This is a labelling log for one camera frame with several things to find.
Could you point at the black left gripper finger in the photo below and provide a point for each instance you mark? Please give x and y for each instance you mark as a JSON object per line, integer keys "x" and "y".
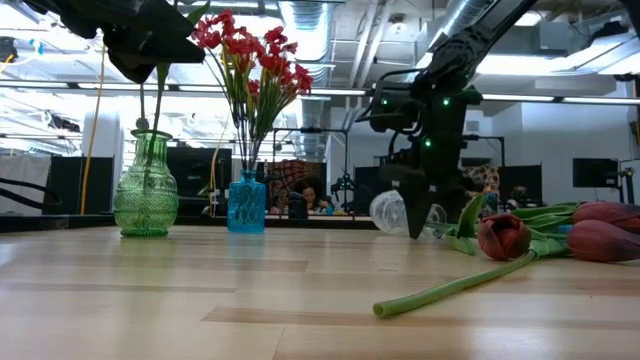
{"x": 180, "y": 47}
{"x": 132, "y": 60}

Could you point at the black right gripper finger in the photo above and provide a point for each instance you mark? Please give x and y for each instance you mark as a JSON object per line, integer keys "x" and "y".
{"x": 417, "y": 200}

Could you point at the clear glass vase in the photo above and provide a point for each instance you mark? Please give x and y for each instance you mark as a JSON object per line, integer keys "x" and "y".
{"x": 387, "y": 215}

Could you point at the green glass vase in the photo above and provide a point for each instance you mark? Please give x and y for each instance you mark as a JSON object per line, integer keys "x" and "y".
{"x": 145, "y": 200}

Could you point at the blue glass vase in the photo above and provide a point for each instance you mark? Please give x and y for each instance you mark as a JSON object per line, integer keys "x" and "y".
{"x": 246, "y": 205}

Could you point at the black background robot arm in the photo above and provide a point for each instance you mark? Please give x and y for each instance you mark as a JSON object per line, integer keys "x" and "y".
{"x": 345, "y": 185}

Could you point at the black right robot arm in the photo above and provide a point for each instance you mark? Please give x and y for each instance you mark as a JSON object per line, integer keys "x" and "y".
{"x": 465, "y": 45}

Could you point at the floral patterned cloth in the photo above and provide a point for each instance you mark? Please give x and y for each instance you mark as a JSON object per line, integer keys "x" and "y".
{"x": 485, "y": 177}

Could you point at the black panel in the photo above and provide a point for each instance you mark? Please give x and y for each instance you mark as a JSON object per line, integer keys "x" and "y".
{"x": 367, "y": 185}
{"x": 520, "y": 175}
{"x": 65, "y": 185}

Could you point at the person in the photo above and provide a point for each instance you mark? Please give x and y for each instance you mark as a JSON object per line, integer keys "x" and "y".
{"x": 310, "y": 192}
{"x": 520, "y": 195}

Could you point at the black ceiling fixture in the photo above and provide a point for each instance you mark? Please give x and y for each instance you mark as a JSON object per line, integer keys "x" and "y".
{"x": 7, "y": 50}

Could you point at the red patterned cloth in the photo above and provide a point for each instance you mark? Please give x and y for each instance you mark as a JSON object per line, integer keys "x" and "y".
{"x": 287, "y": 172}

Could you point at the white cloth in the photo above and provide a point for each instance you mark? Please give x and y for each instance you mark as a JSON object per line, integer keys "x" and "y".
{"x": 22, "y": 167}

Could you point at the black desk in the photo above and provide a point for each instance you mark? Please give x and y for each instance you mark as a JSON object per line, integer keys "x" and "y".
{"x": 600, "y": 206}

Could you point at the black rig frame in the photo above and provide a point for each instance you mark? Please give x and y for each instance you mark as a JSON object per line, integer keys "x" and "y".
{"x": 310, "y": 130}
{"x": 492, "y": 137}

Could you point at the black wall monitor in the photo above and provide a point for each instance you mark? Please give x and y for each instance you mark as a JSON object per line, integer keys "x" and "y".
{"x": 595, "y": 172}

